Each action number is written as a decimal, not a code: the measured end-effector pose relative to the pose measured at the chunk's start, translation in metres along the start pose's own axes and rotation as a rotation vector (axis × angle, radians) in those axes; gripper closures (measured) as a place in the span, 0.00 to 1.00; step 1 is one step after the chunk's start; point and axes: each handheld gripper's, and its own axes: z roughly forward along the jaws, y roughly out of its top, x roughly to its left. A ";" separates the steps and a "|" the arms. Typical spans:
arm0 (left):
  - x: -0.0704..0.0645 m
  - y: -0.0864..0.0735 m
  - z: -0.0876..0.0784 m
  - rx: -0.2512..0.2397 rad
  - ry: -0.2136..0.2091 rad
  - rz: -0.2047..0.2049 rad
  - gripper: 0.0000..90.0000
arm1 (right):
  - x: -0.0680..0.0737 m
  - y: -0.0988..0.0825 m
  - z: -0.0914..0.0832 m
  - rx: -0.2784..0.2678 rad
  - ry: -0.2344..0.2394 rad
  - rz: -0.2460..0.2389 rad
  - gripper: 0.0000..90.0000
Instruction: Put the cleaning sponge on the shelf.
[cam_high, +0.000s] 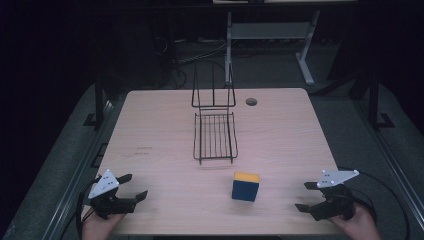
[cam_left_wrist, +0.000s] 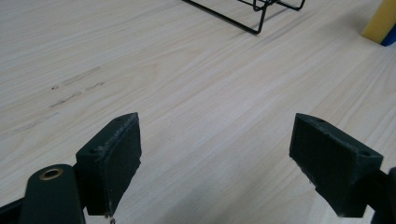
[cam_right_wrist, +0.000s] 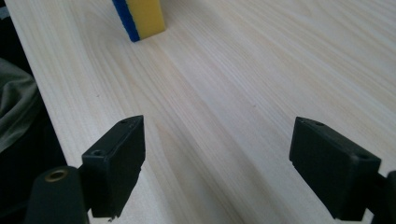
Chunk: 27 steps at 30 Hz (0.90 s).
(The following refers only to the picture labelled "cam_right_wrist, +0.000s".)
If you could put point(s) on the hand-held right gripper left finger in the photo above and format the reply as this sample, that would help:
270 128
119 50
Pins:
116 168

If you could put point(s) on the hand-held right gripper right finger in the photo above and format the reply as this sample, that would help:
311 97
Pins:
330 169

